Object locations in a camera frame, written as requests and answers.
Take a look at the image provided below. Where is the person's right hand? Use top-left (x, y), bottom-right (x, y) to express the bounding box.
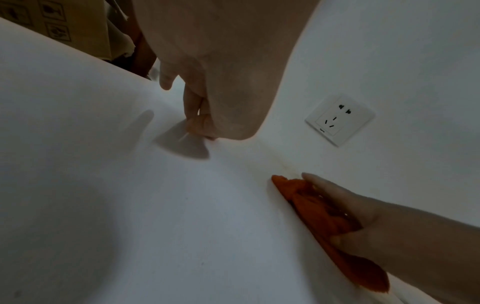
top-left (301, 172), bottom-right (480, 304)

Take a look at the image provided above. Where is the person's left hand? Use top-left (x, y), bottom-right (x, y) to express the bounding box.
top-left (132, 0), bottom-right (322, 142)

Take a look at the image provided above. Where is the red cleaning cloth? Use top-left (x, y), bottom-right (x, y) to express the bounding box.
top-left (270, 174), bottom-right (391, 294)

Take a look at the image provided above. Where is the pile of cardboard boxes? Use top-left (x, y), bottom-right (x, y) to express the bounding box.
top-left (0, 0), bottom-right (136, 62)

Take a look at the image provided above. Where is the white wall socket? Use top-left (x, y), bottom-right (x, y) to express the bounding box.
top-left (304, 94), bottom-right (377, 148)

